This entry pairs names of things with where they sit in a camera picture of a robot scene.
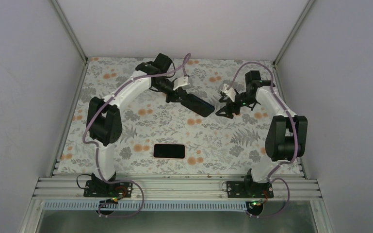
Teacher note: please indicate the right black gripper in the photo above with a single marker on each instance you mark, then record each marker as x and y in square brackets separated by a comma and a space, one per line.
[227, 109]

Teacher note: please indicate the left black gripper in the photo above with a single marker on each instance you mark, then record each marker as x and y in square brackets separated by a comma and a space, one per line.
[180, 93]

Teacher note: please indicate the black phone with pink edge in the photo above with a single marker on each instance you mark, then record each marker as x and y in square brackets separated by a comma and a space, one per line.
[169, 151]

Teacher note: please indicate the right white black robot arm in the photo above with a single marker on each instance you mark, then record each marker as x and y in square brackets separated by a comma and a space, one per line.
[286, 138]

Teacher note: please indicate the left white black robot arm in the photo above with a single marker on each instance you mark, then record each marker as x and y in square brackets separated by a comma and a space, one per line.
[104, 124]

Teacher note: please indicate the floral patterned table mat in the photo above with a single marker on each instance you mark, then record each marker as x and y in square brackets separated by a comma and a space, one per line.
[214, 145]

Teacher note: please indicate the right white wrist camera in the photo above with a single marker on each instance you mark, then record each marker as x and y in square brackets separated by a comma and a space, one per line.
[229, 92]

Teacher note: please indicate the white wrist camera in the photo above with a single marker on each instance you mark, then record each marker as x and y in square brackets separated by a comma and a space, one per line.
[182, 82]
[229, 92]

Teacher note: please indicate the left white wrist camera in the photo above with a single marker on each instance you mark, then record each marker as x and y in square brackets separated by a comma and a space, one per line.
[182, 82]

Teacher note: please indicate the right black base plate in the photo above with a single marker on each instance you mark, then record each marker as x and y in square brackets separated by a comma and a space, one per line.
[251, 190]

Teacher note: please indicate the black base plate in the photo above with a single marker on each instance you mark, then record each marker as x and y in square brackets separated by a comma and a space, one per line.
[251, 190]
[104, 190]

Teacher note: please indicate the slotted grey cable duct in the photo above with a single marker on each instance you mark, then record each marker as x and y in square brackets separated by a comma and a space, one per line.
[148, 205]

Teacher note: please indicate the aluminium rail frame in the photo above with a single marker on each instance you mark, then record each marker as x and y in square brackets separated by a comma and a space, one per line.
[176, 188]

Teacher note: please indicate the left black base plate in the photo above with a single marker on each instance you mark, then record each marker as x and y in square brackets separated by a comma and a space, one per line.
[104, 190]

